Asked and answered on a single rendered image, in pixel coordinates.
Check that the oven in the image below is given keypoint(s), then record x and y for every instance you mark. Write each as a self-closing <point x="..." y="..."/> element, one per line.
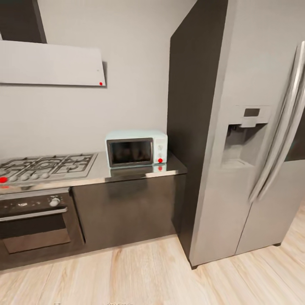
<point x="39" y="222"/>

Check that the range hood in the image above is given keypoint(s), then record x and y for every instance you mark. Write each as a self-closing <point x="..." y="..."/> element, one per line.
<point x="25" y="56"/>

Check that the microwave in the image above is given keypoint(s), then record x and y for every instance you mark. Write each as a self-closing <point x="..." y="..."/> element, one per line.
<point x="135" y="147"/>

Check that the burner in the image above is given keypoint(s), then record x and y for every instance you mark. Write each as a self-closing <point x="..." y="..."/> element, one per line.
<point x="45" y="168"/>

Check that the fridge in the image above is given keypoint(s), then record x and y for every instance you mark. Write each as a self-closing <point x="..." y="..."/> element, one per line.
<point x="236" y="120"/>

